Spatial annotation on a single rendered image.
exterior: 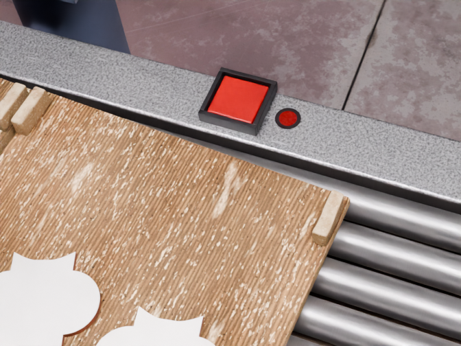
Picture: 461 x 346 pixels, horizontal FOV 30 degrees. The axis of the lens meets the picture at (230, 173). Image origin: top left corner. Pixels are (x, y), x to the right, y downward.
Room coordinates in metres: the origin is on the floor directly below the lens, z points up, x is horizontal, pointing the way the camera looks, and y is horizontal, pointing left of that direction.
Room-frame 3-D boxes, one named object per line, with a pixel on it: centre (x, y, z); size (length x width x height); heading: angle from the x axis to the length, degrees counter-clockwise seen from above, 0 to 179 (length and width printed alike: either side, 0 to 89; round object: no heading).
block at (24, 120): (0.66, 0.23, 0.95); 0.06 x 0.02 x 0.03; 147
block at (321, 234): (0.45, -0.10, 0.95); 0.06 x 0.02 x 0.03; 147
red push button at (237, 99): (0.65, -0.02, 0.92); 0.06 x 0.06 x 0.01; 60
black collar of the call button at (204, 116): (0.65, -0.02, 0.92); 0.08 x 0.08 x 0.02; 60
